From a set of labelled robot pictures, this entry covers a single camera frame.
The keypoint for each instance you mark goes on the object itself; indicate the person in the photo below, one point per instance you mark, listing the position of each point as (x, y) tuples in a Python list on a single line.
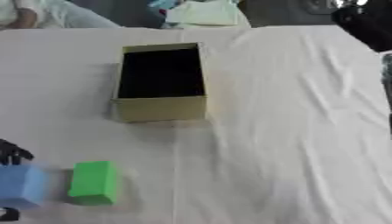
[(56, 14)]

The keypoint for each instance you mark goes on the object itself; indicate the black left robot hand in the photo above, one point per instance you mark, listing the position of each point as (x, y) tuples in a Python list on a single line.
[(11, 151)]

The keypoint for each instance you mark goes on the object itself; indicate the blue rectangular block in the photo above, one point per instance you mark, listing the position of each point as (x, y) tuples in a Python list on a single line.
[(20, 186)]

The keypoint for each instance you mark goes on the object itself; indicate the tan box with black inside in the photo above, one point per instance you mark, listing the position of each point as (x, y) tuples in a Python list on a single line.
[(159, 109)]

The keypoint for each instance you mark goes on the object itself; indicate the pale green cloth bag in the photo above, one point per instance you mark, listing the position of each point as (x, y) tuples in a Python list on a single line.
[(204, 13)]

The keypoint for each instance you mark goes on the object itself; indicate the green rectangular block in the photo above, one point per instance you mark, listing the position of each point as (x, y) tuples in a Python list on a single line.
[(94, 182)]

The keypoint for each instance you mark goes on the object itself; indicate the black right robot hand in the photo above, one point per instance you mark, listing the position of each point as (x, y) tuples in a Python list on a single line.
[(368, 26)]

